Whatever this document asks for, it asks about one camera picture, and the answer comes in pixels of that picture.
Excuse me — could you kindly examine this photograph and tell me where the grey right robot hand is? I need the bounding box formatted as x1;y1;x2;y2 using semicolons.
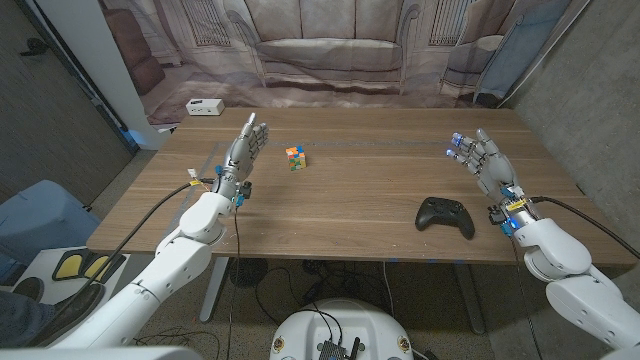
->
445;128;541;232

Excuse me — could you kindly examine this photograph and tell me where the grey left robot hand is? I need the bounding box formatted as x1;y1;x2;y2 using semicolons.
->
212;112;270;201

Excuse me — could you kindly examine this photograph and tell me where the black game controller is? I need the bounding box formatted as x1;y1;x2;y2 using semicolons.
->
414;196;476;241

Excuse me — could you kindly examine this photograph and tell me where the multicoloured puzzle cube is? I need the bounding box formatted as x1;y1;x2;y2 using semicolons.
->
285;145;308;172

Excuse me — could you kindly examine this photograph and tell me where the white power box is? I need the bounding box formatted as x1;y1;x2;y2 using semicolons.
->
185;97;226;117

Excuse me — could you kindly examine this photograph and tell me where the black round fan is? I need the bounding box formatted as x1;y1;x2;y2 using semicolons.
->
229;258;269;289

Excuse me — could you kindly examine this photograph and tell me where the white table leg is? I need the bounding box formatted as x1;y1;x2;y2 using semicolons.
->
199;257;231;324
452;263;487;335

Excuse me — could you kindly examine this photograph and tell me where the printed sofa room backdrop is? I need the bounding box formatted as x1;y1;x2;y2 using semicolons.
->
97;0;591;132

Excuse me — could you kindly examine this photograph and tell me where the yellow foot pedal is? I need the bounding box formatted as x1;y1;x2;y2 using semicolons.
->
82;253;126;284
52;251;86;281

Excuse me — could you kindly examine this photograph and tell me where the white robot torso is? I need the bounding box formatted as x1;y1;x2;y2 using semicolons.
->
269;298;415;360

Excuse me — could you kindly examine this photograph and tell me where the blue plastic bin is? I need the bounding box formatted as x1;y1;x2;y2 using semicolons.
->
0;179;101;281

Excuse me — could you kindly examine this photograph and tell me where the black antenna module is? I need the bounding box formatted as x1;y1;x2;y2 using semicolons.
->
317;337;362;360

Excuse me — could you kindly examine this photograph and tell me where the person leg with black shoe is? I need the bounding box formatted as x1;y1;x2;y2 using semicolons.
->
0;282;106;349

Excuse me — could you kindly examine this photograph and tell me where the black shoe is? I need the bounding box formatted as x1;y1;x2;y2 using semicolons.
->
12;276;45;301

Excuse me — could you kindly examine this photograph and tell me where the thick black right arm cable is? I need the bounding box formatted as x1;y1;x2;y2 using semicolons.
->
529;195;640;260

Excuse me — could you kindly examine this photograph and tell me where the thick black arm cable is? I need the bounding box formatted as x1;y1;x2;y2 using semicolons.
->
64;178;216;311
529;195;640;260

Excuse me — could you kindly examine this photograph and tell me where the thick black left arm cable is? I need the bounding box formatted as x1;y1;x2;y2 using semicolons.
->
64;178;216;311

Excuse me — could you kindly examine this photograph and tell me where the thin black left wrist cable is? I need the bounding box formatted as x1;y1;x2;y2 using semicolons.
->
132;204;240;360

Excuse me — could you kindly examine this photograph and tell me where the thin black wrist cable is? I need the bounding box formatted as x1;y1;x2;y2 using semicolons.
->
132;204;240;360
508;233;544;360

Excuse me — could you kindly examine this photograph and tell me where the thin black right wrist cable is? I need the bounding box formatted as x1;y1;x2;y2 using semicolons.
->
508;233;544;360

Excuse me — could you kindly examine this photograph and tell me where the black floor cable tangle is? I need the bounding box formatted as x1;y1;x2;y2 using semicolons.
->
254;259;391;326

